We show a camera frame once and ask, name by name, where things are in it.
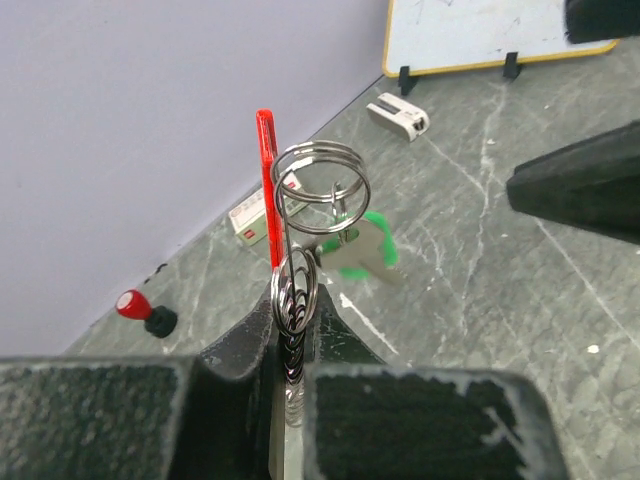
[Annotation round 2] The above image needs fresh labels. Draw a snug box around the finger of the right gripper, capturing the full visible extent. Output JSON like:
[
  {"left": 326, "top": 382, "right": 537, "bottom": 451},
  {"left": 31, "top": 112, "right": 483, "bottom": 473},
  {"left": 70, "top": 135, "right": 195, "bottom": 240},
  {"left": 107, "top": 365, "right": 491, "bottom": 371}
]
[
  {"left": 564, "top": 0, "right": 640, "bottom": 44},
  {"left": 506, "top": 121, "right": 639, "bottom": 244}
]

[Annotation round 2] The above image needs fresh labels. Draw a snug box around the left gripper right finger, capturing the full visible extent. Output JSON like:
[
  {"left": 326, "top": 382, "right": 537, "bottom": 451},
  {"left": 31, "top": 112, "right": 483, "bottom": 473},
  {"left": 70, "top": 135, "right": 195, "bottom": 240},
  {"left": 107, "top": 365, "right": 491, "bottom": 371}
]
[{"left": 301, "top": 288, "right": 570, "bottom": 479}]

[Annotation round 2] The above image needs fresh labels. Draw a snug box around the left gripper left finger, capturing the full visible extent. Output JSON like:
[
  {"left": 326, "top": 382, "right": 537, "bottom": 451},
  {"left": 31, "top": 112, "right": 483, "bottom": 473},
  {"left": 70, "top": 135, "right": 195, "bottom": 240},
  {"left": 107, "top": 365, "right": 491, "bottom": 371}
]
[{"left": 1, "top": 295, "right": 278, "bottom": 479}]

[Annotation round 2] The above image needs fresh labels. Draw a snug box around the green capped silver key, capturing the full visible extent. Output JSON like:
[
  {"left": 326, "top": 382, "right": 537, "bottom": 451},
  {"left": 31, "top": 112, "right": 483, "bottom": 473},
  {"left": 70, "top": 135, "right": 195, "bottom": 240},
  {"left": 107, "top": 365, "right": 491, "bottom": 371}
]
[{"left": 311, "top": 210, "right": 405, "bottom": 285}]

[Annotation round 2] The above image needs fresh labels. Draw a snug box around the red handled metal keyring holder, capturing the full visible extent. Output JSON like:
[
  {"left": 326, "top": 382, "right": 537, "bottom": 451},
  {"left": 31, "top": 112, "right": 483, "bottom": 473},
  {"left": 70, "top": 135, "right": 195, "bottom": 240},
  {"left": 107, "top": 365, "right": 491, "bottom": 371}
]
[{"left": 256, "top": 109, "right": 371, "bottom": 440}]

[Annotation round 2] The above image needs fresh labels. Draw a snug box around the red black stamp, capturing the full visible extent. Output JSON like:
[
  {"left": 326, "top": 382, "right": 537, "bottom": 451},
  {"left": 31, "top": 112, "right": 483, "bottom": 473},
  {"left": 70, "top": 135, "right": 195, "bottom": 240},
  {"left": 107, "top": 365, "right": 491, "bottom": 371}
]
[{"left": 115, "top": 289, "right": 178, "bottom": 339}]

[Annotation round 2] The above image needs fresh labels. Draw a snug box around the yellow framed whiteboard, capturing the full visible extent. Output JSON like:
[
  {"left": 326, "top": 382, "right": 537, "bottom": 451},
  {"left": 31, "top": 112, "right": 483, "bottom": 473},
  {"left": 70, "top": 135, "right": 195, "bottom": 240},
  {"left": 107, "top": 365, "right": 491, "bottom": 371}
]
[{"left": 382, "top": 0, "right": 619, "bottom": 95}]

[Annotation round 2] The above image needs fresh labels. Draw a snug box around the white stapler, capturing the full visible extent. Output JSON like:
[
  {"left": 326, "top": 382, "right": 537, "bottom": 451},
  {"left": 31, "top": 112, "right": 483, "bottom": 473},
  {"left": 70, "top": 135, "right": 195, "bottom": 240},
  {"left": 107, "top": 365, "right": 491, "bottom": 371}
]
[{"left": 366, "top": 92, "right": 430, "bottom": 142}]

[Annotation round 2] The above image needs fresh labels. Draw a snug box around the white green staple box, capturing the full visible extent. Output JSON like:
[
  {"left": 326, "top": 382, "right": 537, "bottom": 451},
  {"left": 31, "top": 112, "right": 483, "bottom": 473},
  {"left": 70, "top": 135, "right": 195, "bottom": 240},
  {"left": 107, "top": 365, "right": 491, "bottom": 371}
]
[{"left": 228, "top": 173, "right": 306, "bottom": 246}]

